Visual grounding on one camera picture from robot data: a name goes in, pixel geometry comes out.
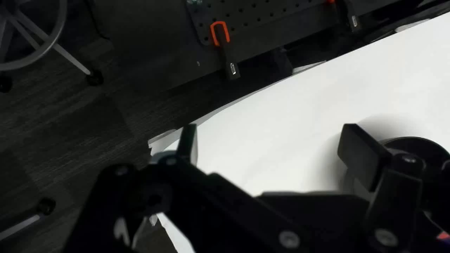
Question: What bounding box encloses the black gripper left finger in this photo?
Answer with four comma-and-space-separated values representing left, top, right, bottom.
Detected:
148, 123, 257, 209

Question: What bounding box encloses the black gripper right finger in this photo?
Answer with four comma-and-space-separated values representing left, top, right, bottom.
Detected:
335, 123, 427, 253

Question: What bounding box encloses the white table surface board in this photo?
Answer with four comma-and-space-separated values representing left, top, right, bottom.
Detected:
147, 10, 450, 253

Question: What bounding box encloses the orange and black clamp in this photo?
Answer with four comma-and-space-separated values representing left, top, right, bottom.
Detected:
207, 20, 241, 83
324, 0, 365, 33

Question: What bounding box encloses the black perforated panel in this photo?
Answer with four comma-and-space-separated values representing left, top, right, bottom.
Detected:
184, 0, 340, 48

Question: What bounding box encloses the chair leg with caster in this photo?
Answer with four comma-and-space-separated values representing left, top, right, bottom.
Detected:
0, 197, 57, 244

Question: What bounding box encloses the stool base with foot ring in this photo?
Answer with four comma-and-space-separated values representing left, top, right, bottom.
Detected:
0, 0, 105, 93

